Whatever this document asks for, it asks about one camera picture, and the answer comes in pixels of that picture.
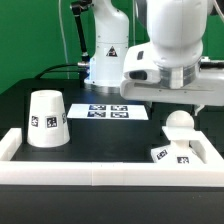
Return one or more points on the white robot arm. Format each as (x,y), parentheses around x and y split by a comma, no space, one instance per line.
(175,29)

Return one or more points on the white U-shaped fence frame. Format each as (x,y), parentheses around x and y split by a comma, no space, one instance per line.
(209,174)

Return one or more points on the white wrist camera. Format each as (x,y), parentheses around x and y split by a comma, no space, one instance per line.
(138,64)

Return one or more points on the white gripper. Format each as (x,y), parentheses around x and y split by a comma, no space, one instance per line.
(199,84)

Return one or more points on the black camera stand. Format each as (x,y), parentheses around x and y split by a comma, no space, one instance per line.
(77,7)

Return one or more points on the marker tag sheet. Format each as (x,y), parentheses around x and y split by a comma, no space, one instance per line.
(107,111)

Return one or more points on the white lamp shade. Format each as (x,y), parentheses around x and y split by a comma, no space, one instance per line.
(47,125)

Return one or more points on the white lamp bulb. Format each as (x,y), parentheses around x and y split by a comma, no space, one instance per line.
(180,118)

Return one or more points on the white lamp base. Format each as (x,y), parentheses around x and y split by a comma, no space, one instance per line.
(178,151)

